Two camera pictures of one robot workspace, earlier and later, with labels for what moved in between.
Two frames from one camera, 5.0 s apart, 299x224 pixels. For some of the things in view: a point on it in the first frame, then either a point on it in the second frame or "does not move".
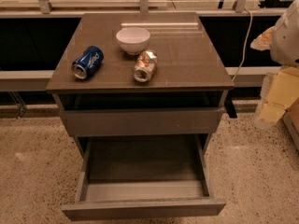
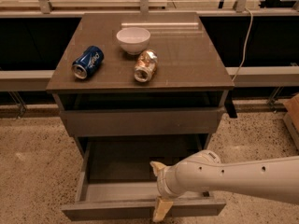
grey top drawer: x=141 y=121 does not move
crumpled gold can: x=145 y=65 does not move
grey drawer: x=143 y=176 does not move
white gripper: x=286 y=41 -> x=162 y=180
